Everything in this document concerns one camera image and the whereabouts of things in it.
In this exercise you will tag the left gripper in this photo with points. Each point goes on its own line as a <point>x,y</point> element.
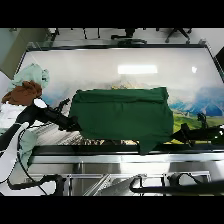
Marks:
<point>69,124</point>

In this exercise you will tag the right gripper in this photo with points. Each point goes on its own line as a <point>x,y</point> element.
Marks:
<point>181,134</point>

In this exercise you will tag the dark green shirt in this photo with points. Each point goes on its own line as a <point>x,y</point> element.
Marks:
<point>123,115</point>

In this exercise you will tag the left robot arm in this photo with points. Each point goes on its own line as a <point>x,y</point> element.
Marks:
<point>11,143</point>

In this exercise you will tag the white garment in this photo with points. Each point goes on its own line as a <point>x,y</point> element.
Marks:
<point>8,115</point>

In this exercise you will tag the pale green garment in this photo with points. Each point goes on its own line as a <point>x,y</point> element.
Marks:
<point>31,75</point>

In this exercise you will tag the black office chair base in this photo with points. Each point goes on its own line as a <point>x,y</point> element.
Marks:
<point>178,33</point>
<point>128,36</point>

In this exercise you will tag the silver frame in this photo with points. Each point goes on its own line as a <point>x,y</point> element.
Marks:
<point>110,161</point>

